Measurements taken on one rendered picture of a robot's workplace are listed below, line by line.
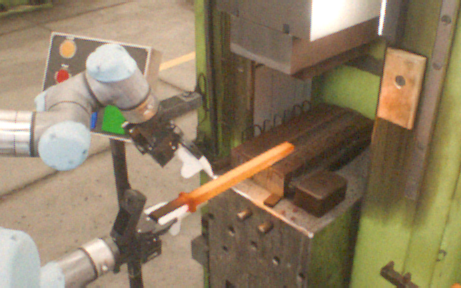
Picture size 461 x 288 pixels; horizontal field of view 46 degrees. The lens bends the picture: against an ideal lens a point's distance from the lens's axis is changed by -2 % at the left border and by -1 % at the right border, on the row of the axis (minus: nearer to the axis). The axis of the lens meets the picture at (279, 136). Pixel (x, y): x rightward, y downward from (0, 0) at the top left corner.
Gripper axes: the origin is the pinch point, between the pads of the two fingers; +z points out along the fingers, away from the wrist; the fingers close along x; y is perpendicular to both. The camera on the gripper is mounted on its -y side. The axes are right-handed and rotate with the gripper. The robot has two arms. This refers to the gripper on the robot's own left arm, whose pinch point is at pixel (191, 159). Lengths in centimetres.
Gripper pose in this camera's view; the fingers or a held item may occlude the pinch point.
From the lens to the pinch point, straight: 123.6
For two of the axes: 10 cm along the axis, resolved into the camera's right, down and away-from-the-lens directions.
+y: -6.1, 7.2, -3.4
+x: 7.4, 3.6, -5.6
